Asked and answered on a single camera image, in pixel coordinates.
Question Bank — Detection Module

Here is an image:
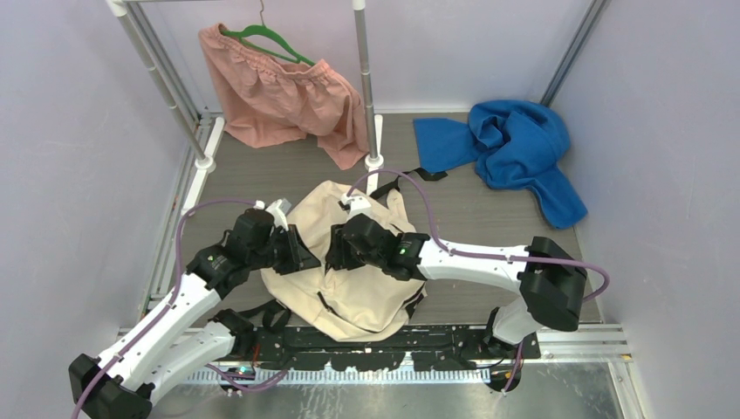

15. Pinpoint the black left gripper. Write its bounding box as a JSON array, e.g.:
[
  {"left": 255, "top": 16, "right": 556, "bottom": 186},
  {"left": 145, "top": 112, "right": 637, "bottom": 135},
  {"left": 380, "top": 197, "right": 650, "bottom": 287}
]
[{"left": 248, "top": 223, "right": 320, "bottom": 275}]

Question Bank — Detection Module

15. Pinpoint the cream canvas backpack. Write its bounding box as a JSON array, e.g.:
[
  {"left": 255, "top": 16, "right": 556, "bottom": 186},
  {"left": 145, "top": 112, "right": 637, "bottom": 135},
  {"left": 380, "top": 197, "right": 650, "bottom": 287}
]
[{"left": 260, "top": 181, "right": 427, "bottom": 342}]

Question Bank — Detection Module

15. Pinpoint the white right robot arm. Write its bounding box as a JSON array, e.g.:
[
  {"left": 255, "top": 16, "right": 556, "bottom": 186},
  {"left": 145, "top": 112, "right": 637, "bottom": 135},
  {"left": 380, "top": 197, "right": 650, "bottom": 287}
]
[{"left": 326, "top": 196, "right": 586, "bottom": 359}]

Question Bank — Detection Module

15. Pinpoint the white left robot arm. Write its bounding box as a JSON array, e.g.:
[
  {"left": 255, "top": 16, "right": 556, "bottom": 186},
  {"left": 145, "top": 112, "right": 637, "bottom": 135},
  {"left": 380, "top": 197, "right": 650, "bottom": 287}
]
[{"left": 68, "top": 198, "right": 320, "bottom": 418}]

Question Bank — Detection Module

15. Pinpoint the pink garment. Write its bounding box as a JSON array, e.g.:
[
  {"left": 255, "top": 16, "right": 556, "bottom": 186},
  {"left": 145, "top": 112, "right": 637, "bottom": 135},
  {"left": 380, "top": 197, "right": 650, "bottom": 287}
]
[{"left": 198, "top": 24, "right": 369, "bottom": 170}]

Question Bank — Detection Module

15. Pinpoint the metal clothes rack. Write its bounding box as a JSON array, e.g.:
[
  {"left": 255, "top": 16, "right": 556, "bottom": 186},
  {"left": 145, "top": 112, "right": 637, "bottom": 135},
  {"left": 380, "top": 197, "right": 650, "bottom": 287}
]
[{"left": 105, "top": 0, "right": 386, "bottom": 216}]

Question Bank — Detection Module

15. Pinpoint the blue cloth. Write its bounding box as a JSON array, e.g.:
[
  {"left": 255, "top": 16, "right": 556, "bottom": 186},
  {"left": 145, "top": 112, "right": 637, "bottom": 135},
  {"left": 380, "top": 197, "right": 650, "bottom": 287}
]
[{"left": 413, "top": 100, "right": 587, "bottom": 229}]

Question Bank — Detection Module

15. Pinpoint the green clothes hanger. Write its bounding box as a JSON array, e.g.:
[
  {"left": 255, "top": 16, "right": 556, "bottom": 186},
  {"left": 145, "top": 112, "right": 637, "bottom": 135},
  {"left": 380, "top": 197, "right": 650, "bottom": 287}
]
[{"left": 220, "top": 0, "right": 317, "bottom": 67}]

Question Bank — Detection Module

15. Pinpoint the metal corner pole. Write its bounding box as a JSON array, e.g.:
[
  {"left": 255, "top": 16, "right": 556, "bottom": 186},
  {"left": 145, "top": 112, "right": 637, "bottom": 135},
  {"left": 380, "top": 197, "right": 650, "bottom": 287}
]
[{"left": 540, "top": 0, "right": 610, "bottom": 106}]

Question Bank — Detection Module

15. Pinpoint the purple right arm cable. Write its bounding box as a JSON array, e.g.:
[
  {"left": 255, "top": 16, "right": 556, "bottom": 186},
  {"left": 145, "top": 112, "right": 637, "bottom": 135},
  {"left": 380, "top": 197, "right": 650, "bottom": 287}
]
[{"left": 346, "top": 168, "right": 611, "bottom": 397}]

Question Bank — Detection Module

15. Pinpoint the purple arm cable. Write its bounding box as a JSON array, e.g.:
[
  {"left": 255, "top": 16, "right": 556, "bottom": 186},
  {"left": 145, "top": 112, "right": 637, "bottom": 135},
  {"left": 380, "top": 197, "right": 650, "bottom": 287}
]
[
  {"left": 346, "top": 168, "right": 611, "bottom": 397},
  {"left": 69, "top": 196, "right": 291, "bottom": 419}
]

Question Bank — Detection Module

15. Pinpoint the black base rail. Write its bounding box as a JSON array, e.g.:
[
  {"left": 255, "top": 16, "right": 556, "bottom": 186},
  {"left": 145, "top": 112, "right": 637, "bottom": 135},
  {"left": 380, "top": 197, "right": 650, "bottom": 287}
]
[{"left": 219, "top": 325, "right": 517, "bottom": 372}]

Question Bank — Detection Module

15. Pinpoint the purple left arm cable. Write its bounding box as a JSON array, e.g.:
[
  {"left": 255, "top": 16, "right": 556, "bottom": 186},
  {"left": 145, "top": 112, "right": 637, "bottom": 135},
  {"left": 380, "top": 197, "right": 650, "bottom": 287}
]
[{"left": 69, "top": 196, "right": 291, "bottom": 419}]

